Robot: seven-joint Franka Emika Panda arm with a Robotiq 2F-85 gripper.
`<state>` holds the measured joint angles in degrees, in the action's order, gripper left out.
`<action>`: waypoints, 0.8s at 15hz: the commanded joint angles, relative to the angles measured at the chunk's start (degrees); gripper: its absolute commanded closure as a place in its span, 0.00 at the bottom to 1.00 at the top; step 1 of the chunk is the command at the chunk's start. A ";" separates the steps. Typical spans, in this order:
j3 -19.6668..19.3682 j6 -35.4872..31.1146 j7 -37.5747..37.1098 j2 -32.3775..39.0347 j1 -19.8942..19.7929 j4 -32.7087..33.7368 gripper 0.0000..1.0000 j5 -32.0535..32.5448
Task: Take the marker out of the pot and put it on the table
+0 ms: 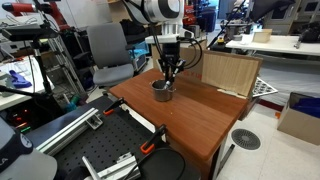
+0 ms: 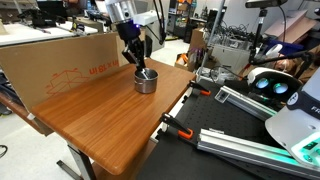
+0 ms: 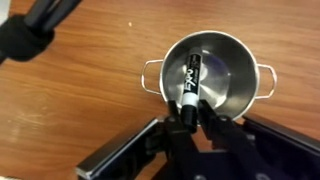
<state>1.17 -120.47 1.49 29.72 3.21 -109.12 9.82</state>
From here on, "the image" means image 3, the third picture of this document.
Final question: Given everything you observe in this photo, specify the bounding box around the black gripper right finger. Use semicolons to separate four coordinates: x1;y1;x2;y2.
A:
198;99;264;168

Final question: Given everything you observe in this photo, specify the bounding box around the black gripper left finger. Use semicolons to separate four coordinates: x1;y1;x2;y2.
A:
164;99;201;158

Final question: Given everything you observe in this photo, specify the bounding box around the black Expo marker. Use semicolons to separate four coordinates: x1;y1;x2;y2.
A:
179;46;204;134

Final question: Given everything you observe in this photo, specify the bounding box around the small stainless steel pot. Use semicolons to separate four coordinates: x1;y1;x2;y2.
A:
140;30;278;122

